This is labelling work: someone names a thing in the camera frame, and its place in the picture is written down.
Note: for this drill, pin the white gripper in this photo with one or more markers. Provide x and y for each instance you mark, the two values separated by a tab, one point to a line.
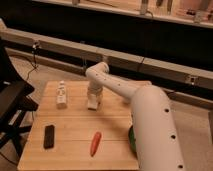
96	90

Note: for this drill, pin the white sponge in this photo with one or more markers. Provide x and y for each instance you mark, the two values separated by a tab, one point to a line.
92	104

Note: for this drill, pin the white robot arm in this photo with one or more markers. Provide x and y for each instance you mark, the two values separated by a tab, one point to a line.
156	139

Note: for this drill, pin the white bottle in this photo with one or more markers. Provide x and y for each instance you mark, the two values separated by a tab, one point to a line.
61	99

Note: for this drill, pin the orange carrot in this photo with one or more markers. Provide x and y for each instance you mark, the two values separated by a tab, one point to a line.
95	143

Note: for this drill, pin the green bowl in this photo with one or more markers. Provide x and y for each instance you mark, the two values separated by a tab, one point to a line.
132	139

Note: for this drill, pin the black chair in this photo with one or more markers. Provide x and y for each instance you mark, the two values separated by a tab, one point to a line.
14	102

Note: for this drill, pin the grey wall rail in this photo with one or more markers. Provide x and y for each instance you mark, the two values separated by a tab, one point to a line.
167	70

